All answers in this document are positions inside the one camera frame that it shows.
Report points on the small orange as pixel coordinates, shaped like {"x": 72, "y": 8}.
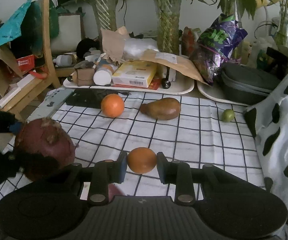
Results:
{"x": 142, "y": 163}

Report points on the black roller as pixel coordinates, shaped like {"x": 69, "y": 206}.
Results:
{"x": 166, "y": 81}

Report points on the cow print blanket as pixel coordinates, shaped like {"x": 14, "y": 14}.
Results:
{"x": 283, "y": 135}

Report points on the torn brown paper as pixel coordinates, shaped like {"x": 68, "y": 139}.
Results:
{"x": 112, "y": 43}

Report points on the white tray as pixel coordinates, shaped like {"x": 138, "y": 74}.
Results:
{"x": 213, "y": 95}
{"x": 181, "y": 88}

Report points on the dark green bag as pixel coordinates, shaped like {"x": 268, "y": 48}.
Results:
{"x": 38, "y": 25}

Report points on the teal plastic bag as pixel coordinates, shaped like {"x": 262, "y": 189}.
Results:
{"x": 11, "y": 25}

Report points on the brown pear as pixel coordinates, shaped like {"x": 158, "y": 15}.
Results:
{"x": 162, "y": 108}

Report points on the small cardboard box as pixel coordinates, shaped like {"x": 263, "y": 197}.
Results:
{"x": 85, "y": 77}

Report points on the long white box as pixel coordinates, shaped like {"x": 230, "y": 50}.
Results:
{"x": 16, "y": 91}

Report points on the purple snack bag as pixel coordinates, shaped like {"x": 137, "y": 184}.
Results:
{"x": 216, "y": 47}

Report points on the flat black box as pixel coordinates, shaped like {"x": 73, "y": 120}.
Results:
{"x": 86, "y": 99}

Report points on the purple sweet potato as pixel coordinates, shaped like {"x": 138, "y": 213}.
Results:
{"x": 44, "y": 140}

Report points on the red snack packet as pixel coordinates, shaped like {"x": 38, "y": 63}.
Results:
{"x": 188, "y": 41}

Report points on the white bottle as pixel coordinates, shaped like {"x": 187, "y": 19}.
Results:
{"x": 62, "y": 60}

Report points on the brown paper envelope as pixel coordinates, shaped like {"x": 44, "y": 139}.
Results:
{"x": 181, "y": 66}

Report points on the small green fruit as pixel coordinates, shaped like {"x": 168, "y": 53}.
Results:
{"x": 228, "y": 115}

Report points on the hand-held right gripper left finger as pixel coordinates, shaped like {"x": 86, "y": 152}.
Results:
{"x": 122, "y": 170}

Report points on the white plastic bag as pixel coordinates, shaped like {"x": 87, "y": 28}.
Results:
{"x": 140, "y": 47}

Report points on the white black checked cloth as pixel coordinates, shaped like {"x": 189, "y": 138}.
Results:
{"x": 196, "y": 140}

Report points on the black zipped case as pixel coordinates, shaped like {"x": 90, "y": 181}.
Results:
{"x": 248, "y": 82}

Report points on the white board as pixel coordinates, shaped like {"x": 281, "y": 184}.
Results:
{"x": 66, "y": 33}

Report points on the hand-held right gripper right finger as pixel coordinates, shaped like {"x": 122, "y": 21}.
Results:
{"x": 161, "y": 171}

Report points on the wooden chair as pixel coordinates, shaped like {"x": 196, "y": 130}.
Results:
{"x": 47, "y": 45}

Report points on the large orange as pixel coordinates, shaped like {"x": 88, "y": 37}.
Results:
{"x": 112, "y": 105}

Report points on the red cardboard box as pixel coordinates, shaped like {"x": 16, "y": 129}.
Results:
{"x": 25, "y": 63}

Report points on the brown paper bag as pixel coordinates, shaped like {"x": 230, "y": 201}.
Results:
{"x": 0, "y": 72}

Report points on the yellow white carton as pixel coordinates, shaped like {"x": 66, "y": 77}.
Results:
{"x": 134, "y": 73}

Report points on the black square container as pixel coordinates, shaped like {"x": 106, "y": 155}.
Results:
{"x": 278, "y": 60}

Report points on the white cylindrical jar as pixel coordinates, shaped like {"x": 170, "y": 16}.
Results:
{"x": 102, "y": 77}

